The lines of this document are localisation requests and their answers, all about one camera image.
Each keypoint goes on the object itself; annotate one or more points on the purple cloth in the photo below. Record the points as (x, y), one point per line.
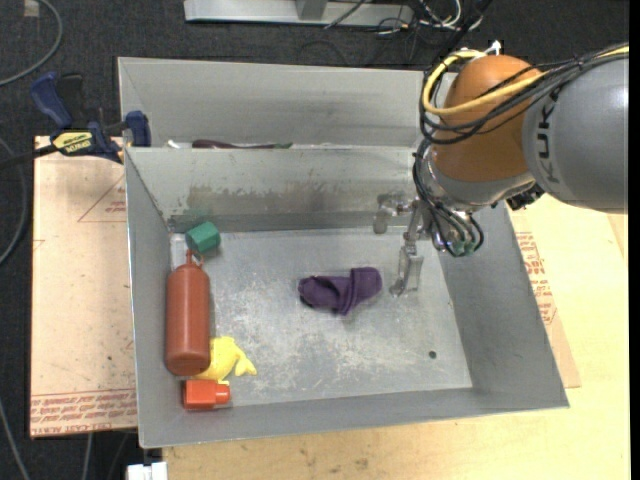
(340, 288)

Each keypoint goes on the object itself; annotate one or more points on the grey metal bin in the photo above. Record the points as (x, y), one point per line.
(320, 358)

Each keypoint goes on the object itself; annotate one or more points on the yellow toy animal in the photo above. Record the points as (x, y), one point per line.
(227, 360)

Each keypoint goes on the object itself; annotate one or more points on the orange-red block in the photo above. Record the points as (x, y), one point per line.
(202, 394)

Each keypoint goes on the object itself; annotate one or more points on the green cup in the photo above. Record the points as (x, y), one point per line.
(202, 237)

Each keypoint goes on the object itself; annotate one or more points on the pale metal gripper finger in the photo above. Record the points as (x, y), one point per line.
(382, 215)
(410, 270)

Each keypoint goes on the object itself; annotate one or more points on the red-brown plastic bottle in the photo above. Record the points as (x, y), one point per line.
(187, 313)

